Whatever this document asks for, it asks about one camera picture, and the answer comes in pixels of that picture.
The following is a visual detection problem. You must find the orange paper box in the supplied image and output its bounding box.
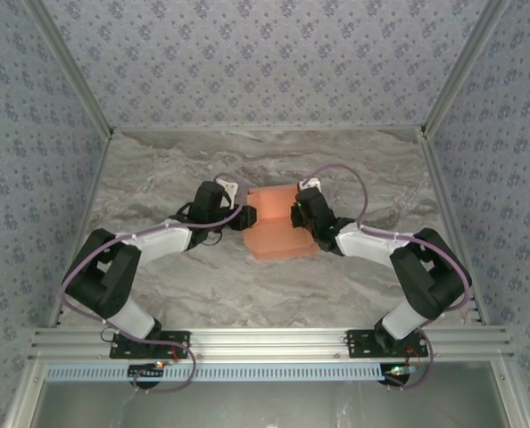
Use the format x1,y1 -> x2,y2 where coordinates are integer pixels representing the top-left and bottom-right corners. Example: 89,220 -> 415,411
242,185 -> 318,264

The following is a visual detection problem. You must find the small controller board with light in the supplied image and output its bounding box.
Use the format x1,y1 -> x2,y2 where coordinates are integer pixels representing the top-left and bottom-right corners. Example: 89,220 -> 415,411
379,363 -> 418,387
128,363 -> 166,381

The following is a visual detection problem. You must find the grey metal sheet panel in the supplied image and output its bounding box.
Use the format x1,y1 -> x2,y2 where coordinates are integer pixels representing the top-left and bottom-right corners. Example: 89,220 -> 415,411
37,378 -> 507,428

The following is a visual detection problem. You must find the aluminium table back rail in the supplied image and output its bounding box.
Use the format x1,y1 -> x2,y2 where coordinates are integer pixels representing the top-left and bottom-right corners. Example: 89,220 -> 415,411
112,125 -> 423,134

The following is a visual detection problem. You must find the aluminium table side rail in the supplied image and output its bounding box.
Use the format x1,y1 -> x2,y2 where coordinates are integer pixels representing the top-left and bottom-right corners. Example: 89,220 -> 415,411
48,128 -> 117,329
418,128 -> 490,325

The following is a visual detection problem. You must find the aluminium mounting rail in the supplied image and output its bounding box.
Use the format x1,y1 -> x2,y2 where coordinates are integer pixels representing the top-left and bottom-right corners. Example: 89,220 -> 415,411
28,327 -> 514,361

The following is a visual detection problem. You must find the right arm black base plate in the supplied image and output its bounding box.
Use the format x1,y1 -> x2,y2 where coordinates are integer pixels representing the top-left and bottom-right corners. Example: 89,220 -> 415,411
345,329 -> 429,359

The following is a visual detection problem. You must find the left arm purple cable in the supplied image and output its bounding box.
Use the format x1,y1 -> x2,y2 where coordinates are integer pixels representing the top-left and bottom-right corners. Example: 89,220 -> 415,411
59,172 -> 244,396

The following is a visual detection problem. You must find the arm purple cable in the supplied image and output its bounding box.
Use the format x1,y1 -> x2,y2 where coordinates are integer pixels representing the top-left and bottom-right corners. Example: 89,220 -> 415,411
59,172 -> 244,396
302,163 -> 474,391

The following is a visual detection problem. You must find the light blue slotted cable duct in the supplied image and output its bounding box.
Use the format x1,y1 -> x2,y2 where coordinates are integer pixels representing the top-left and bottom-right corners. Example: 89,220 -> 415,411
45,363 -> 386,383

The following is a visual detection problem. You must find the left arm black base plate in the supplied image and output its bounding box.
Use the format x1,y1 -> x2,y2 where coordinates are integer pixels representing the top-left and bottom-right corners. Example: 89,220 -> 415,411
110,330 -> 191,359

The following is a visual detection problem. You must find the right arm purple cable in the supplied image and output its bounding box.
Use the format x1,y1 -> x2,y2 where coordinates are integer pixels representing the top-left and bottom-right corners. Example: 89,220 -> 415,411
302,163 -> 474,391

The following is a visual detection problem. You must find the aluminium corner post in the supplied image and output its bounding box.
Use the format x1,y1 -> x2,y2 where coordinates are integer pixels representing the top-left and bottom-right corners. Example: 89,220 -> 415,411
419,0 -> 511,136
23,0 -> 115,137

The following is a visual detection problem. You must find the aluminium lower frame bar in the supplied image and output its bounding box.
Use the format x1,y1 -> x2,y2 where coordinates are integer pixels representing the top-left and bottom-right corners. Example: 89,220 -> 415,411
490,360 -> 530,428
4,360 -> 47,428

